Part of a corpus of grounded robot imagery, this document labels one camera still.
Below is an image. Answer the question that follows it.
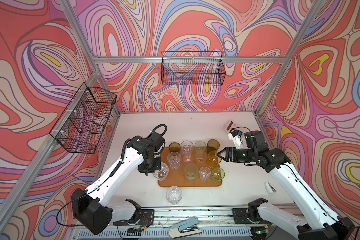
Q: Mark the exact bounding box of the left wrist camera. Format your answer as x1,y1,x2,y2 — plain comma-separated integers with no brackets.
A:
147,124,168,155

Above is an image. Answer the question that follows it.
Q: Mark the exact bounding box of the black wire basket back wall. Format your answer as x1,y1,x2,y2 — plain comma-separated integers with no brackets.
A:
161,50,226,86

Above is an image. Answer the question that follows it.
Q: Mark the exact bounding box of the pale green glass front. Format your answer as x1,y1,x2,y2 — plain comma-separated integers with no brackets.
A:
184,164,199,182

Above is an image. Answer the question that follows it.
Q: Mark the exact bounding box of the pale green textured glass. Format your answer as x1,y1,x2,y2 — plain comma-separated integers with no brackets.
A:
194,141,207,152

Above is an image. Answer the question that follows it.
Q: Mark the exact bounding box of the blue grey stapler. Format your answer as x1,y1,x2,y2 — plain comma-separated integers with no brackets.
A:
169,217,202,239

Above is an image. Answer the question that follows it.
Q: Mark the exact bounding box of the orange brown plastic tray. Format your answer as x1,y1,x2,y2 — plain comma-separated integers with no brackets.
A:
158,147,223,188

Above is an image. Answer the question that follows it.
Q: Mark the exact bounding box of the pink calculator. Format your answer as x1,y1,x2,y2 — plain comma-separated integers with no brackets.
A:
224,120,238,134

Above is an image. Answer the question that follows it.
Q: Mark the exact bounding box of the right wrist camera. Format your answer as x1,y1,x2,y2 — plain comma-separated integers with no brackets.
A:
227,125,266,151

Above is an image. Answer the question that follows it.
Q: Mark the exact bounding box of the pink textured glass front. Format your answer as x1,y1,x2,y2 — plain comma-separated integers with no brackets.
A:
195,149,208,165

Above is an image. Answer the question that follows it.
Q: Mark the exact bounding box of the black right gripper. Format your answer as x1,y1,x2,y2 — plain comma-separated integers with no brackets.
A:
216,147,257,163

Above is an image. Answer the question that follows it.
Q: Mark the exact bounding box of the black wire basket left wall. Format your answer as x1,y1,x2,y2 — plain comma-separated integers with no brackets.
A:
50,83,117,154

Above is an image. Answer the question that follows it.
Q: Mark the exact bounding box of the olive glass front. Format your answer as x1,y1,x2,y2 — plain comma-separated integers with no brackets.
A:
169,142,181,153

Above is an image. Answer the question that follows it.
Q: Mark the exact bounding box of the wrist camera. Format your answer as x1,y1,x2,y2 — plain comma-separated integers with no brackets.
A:
147,124,168,155
227,125,266,151

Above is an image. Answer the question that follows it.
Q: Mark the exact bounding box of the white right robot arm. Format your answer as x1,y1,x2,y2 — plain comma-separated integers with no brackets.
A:
217,147,357,240

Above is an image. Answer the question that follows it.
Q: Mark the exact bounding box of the yellow faceted glass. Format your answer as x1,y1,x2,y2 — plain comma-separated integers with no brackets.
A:
207,151,221,169

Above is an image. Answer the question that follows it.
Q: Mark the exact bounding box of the olive brown textured glass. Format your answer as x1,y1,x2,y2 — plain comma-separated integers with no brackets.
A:
207,139,220,153

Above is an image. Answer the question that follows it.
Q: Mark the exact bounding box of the clear faceted glass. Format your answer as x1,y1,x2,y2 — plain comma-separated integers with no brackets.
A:
181,141,194,156

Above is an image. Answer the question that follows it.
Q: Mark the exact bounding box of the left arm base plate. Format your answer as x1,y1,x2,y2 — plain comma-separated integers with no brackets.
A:
113,209,155,236

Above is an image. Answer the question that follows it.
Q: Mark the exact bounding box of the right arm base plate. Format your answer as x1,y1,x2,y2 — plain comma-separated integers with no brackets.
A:
230,207,272,226

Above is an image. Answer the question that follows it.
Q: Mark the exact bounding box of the pink ribbed glass top row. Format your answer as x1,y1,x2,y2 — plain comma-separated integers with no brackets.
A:
183,154,195,164

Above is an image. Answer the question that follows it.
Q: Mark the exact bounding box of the bright green faceted glass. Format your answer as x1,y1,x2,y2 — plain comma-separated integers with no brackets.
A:
211,167,226,183

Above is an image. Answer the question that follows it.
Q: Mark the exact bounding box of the small clear glass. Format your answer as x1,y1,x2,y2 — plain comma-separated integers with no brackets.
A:
199,167,211,181

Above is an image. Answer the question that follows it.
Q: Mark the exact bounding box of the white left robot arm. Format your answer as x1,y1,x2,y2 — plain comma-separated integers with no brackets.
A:
71,136,164,235

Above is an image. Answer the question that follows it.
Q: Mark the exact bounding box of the black wire basket wall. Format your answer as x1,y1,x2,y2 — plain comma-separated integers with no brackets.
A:
161,50,226,86
50,83,117,154

